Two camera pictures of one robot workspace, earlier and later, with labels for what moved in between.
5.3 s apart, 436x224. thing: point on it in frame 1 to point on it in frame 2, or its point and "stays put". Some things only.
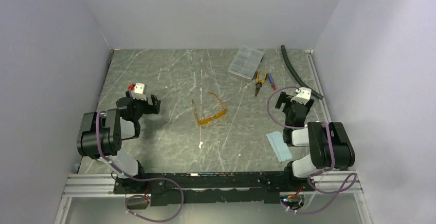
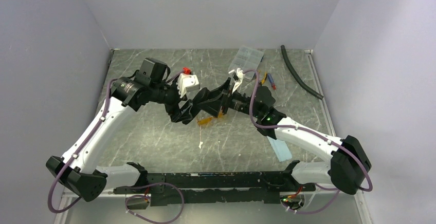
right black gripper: (285, 98) to (213, 104)
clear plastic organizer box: (246, 62) stays put
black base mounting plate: (179, 188) stays put
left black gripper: (149, 110) to (174, 110)
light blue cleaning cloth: (278, 144) stays put
